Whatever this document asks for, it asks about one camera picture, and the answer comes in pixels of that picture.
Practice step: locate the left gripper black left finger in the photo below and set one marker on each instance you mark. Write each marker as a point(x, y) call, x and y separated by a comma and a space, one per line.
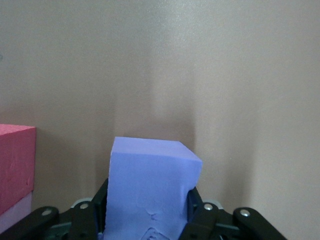
point(80, 222)

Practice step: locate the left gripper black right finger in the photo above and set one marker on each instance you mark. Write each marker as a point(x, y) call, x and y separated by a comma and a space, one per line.
point(212, 225)

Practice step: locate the pink foam cube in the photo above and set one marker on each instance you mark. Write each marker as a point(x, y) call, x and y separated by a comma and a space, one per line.
point(15, 210)

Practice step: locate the purple foam cube with dent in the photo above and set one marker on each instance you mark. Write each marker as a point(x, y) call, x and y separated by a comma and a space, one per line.
point(150, 180)

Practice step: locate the red foam cube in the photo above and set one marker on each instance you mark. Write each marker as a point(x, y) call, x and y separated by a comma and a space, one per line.
point(15, 162)

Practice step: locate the brown table mat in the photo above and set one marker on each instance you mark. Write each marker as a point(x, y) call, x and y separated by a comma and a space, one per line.
point(175, 62)

